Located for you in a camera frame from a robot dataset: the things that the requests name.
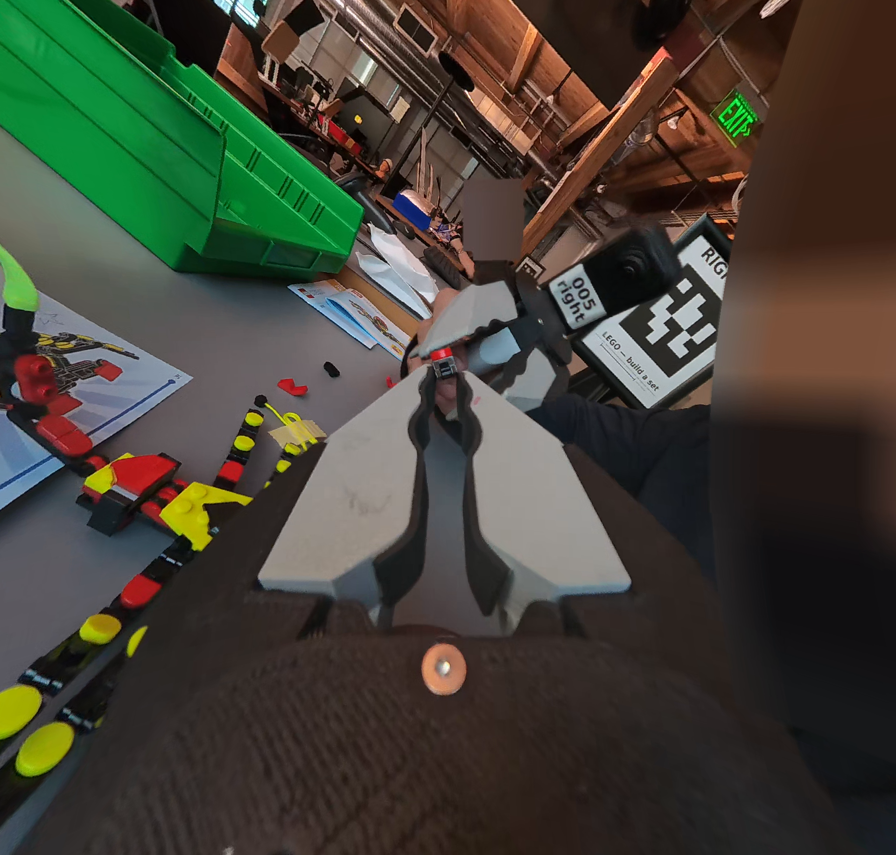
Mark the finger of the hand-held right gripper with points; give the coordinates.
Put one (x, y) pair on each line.
(472, 313)
(535, 383)

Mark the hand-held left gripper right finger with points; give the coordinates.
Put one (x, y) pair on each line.
(539, 512)

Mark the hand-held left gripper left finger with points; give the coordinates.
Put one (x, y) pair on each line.
(350, 505)

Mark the small red black toy brick piece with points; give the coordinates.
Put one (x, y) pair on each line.
(442, 358)

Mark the red yellow toy brick scorpion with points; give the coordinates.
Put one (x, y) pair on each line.
(133, 474)

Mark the person's right forearm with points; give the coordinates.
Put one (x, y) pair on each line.
(630, 442)

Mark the person's right hand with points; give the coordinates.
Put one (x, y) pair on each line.
(448, 303)

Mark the black keyboard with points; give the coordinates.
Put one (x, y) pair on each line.
(441, 267)

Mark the small marker sign on stand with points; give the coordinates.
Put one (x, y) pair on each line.
(530, 267)

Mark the framed marker sign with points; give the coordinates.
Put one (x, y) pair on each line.
(672, 337)

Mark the masking tape strip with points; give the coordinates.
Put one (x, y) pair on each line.
(311, 429)

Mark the white paper bags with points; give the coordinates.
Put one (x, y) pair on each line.
(399, 267)

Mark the blue box with white lid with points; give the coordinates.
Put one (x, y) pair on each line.
(411, 208)

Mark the wooden pillar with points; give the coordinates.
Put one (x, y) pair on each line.
(602, 148)

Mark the small white blue leaflet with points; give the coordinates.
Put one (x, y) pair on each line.
(350, 309)

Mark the black barcode scanner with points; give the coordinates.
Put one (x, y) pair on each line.
(360, 187)

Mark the green exit sign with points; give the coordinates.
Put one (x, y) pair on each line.
(735, 117)

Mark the open building instruction booklet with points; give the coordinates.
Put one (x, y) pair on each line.
(140, 379)

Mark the black floor lamp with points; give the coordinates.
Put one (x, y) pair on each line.
(455, 68)

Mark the green plastic bin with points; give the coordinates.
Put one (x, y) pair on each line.
(105, 113)

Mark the black round wall fan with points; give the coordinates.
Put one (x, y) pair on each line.
(668, 1)

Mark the white wall vent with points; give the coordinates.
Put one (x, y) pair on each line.
(415, 28)

